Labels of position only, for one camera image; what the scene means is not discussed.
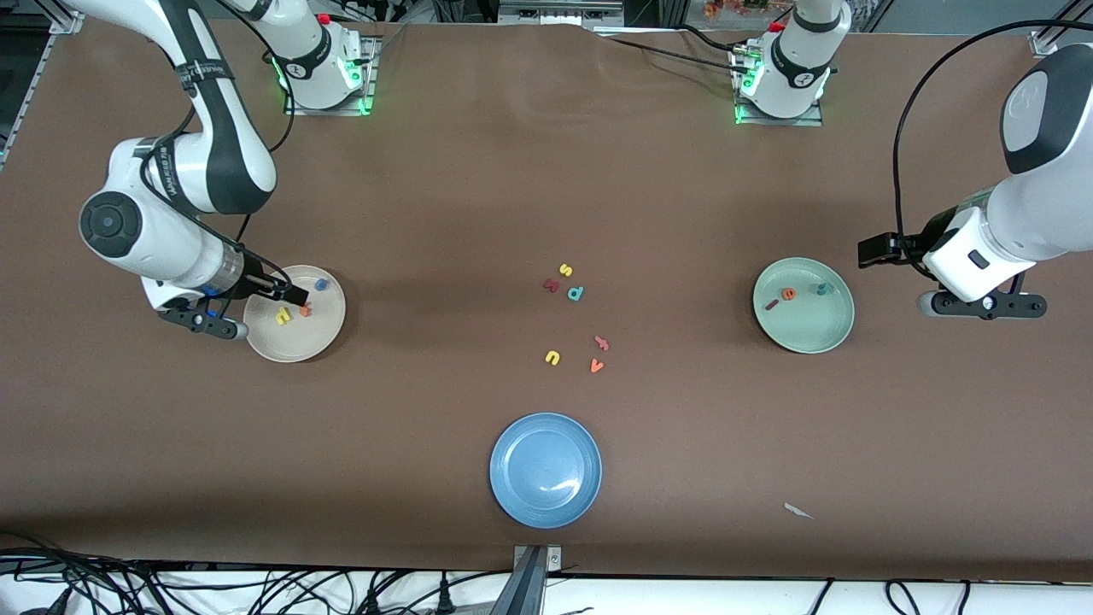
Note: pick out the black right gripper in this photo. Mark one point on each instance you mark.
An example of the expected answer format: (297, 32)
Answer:
(254, 277)

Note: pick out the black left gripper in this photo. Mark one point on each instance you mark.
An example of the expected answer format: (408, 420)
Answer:
(931, 232)

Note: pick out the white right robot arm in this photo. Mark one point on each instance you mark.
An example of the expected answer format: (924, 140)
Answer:
(162, 239)

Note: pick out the beige brown plate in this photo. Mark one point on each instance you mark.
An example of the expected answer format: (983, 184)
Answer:
(295, 342)

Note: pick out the green plate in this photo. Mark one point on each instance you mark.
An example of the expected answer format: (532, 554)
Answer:
(803, 329)

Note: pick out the white paper scrap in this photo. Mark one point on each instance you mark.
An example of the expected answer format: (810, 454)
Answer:
(797, 510)

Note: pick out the brown table cover sheet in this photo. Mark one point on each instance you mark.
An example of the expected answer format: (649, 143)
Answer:
(546, 171)

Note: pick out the orange flower decoration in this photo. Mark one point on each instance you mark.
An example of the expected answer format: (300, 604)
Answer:
(734, 7)

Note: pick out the blue plate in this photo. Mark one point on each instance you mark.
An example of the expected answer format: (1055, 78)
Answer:
(546, 470)

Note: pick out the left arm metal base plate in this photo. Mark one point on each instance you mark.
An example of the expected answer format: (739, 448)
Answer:
(781, 122)

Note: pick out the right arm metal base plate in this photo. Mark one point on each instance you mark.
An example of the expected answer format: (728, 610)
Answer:
(369, 60)

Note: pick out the silver aluminium frame rail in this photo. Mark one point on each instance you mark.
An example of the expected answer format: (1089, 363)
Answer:
(34, 73)
(1043, 41)

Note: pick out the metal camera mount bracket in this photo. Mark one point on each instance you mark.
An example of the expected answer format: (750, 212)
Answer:
(536, 589)

